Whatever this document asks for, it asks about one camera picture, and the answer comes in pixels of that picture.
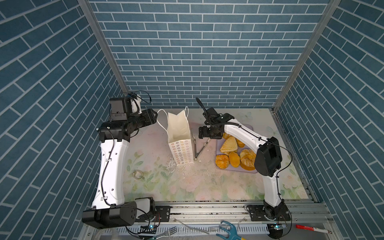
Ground small ridged oval bread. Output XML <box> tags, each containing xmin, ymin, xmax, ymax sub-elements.
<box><xmin>236</xmin><ymin>139</ymin><xmax>245</xmax><ymax>148</ymax></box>

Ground metal bread tongs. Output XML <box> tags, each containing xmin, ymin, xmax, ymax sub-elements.
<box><xmin>192</xmin><ymin>136</ymin><xmax>211</xmax><ymax>162</ymax></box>

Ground white paper gift bag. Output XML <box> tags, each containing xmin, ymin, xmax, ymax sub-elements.
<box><xmin>157</xmin><ymin>107</ymin><xmax>196</xmax><ymax>166</ymax></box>

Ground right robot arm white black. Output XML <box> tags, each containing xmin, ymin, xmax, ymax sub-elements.
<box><xmin>199</xmin><ymin>119</ymin><xmax>286</xmax><ymax>220</ymax></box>

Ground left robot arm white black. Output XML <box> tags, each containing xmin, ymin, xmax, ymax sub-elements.
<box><xmin>82</xmin><ymin>109</ymin><xmax>158</xmax><ymax>230</ymax></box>

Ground small croissant bread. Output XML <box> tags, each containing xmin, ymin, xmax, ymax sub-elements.
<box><xmin>223</xmin><ymin>133</ymin><xmax>231</xmax><ymax>140</ymax></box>

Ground triangular sandwich bread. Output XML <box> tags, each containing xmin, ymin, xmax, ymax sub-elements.
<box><xmin>220</xmin><ymin>136</ymin><xmax>238</xmax><ymax>154</ymax></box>

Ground round ridged bun bread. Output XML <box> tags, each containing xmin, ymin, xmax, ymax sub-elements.
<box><xmin>215</xmin><ymin>155</ymin><xmax>230</xmax><ymax>170</ymax></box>

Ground small smooth oval bread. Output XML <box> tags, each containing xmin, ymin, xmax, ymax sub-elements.
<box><xmin>229</xmin><ymin>152</ymin><xmax>241</xmax><ymax>168</ymax></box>

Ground lavender plastic tray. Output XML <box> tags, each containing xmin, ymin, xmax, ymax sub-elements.
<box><xmin>215</xmin><ymin>122</ymin><xmax>260</xmax><ymax>174</ymax></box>

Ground teal plastic clamp tool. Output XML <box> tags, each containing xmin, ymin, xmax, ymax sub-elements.
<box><xmin>216</xmin><ymin>221</ymin><xmax>244</xmax><ymax>240</ymax></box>

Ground metal fork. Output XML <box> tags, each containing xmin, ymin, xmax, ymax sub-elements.
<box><xmin>150</xmin><ymin>227</ymin><xmax>178</xmax><ymax>240</ymax></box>

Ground red white marker pen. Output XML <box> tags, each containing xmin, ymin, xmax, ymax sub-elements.
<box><xmin>296</xmin><ymin>225</ymin><xmax>332</xmax><ymax>234</ymax></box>

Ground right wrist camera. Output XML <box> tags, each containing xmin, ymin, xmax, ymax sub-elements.
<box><xmin>203</xmin><ymin>108</ymin><xmax>234</xmax><ymax>126</ymax></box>

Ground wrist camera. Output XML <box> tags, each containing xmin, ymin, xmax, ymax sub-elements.
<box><xmin>203</xmin><ymin>108</ymin><xmax>234</xmax><ymax>126</ymax></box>
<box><xmin>110</xmin><ymin>93</ymin><xmax>142</xmax><ymax>122</ymax></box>

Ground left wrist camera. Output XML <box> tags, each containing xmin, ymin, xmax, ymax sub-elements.
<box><xmin>110</xmin><ymin>93</ymin><xmax>142</xmax><ymax>122</ymax></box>

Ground black corrugated cable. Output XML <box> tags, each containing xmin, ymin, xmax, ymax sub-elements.
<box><xmin>195</xmin><ymin>96</ymin><xmax>211</xmax><ymax>121</ymax></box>

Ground large twisted ring bread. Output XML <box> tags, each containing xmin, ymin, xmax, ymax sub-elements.
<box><xmin>240</xmin><ymin>149</ymin><xmax>257</xmax><ymax>171</ymax></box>

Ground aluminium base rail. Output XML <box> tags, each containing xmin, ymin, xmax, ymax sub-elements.
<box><xmin>85</xmin><ymin>201</ymin><xmax>334</xmax><ymax>226</ymax></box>

